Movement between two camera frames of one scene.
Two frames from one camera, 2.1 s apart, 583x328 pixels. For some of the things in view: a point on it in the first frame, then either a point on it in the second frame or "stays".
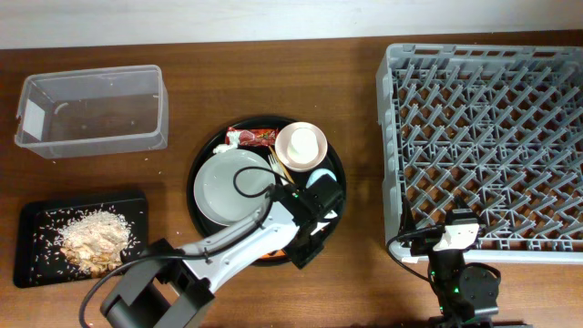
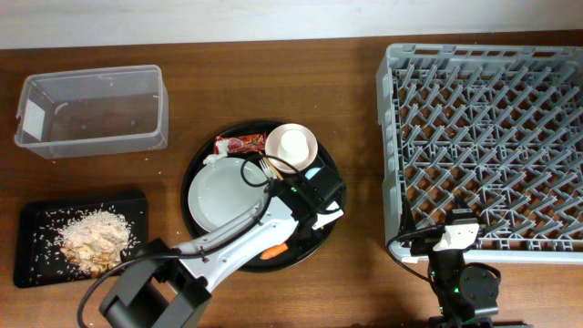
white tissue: x=233 y=138 to x=221 y=152
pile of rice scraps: x=95 y=241 stays
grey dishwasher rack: x=494 y=130 stays
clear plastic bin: x=95 y=112 stays
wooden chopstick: x=281 y=165 to x=273 y=168
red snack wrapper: x=250 y=136 to x=247 y=143
